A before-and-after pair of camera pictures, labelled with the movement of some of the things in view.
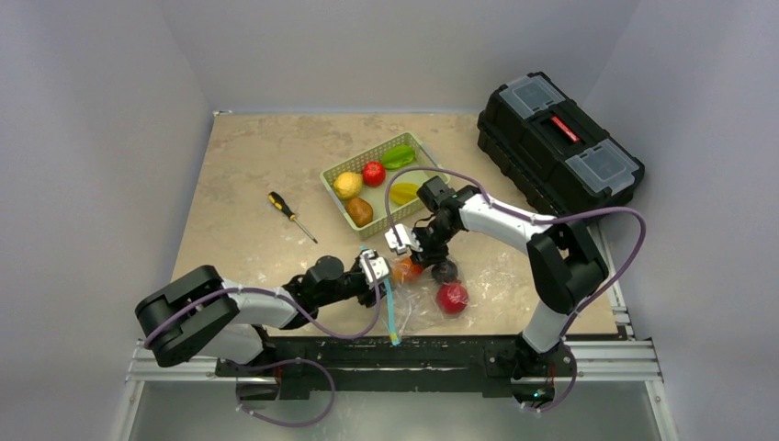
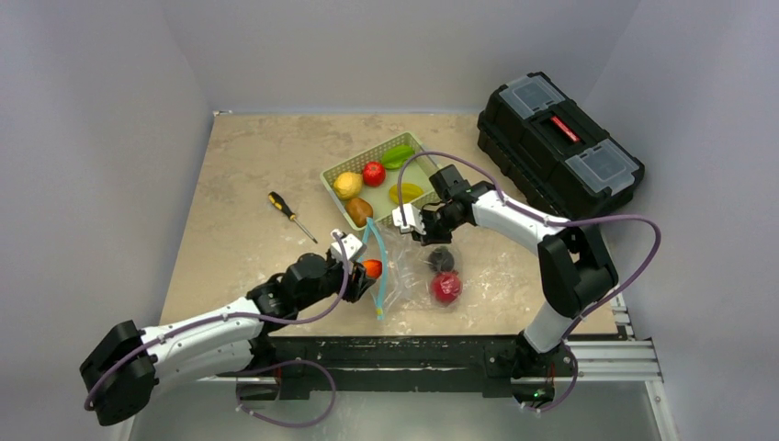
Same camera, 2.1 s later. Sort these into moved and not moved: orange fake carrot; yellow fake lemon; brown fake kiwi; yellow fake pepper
Moved: orange fake carrot
Not moved: brown fake kiwi; yellow fake lemon; yellow fake pepper
